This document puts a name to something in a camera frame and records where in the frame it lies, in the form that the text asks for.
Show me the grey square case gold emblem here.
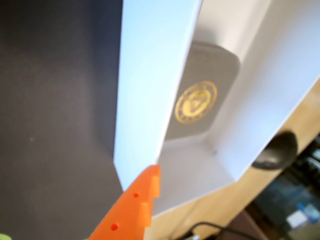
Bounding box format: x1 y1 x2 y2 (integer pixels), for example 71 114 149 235
164 41 242 144

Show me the black computer mouse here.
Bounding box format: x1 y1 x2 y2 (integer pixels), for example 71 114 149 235
251 131 300 171

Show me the white cardboard box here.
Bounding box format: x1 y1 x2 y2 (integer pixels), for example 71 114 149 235
112 0 320 219

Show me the dark blue WOWROBO mat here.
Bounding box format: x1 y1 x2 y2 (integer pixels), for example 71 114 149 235
0 0 126 240

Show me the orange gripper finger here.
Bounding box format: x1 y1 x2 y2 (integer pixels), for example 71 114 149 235
87 164 162 240

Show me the black cable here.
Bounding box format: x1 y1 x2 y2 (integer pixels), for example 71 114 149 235
172 221 235 240

